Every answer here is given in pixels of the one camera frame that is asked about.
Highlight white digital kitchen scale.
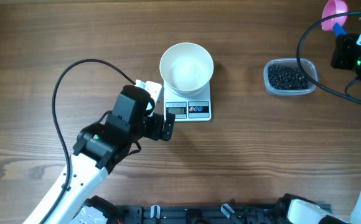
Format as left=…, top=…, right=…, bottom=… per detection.
left=164, top=83, right=212, bottom=122

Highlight pink scoop blue handle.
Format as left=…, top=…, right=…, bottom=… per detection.
left=321, top=0, right=348, bottom=37

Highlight clear plastic container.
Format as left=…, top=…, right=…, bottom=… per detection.
left=263, top=58, right=317, bottom=96

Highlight black left camera cable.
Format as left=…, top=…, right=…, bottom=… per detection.
left=39, top=58, right=136, bottom=224

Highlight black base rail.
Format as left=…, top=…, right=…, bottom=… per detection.
left=71, top=195, right=334, bottom=224

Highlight black beans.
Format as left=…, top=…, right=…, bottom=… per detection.
left=268, top=65, right=309, bottom=90

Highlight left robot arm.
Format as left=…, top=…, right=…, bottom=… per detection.
left=26, top=81, right=175, bottom=223

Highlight white bowl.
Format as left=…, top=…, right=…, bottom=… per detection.
left=159, top=42, right=214, bottom=96

